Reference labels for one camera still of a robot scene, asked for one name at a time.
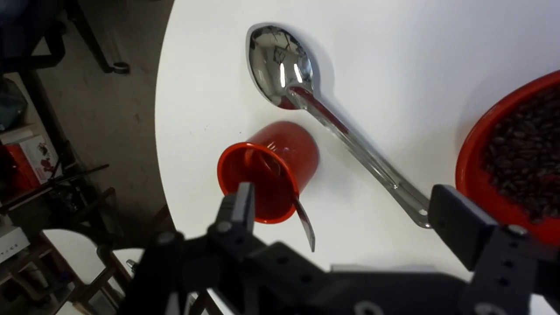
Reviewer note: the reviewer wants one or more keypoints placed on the round white table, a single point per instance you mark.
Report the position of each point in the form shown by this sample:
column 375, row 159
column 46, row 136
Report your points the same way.
column 411, row 76

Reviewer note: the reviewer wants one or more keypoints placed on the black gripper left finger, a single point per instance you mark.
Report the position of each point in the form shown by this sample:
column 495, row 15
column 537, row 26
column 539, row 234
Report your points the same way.
column 238, row 208

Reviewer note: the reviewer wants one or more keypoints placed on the red bowl with beans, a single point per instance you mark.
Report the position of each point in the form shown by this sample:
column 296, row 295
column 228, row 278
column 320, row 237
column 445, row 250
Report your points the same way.
column 509, row 160

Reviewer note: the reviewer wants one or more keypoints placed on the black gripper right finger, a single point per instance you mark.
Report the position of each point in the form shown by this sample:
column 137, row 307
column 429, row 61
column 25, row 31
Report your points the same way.
column 462, row 227

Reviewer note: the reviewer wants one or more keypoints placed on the small metal spoon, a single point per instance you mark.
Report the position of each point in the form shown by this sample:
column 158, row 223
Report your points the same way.
column 305, row 225

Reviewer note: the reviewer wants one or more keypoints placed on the red mug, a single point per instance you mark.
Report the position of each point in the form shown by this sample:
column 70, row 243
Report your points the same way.
column 282, row 139

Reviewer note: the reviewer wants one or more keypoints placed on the large silver serving spoon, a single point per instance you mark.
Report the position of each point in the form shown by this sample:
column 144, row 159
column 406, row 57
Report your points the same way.
column 284, row 73

